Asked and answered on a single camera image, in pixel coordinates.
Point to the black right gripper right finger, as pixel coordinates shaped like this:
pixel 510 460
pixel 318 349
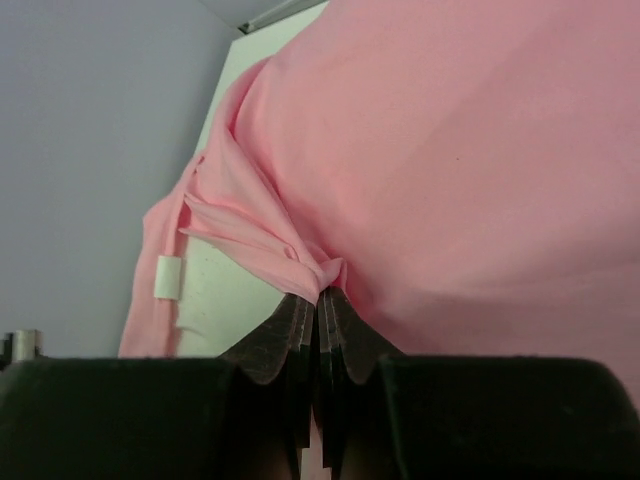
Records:
pixel 383 414

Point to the pink rose-print pillowcase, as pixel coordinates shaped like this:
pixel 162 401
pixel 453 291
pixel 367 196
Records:
pixel 467 171

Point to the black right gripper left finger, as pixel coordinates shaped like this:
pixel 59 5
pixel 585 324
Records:
pixel 242 415

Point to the white pillow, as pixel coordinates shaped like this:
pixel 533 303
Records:
pixel 221 302

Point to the back aluminium rail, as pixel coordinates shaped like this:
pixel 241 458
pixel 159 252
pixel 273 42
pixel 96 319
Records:
pixel 276 14

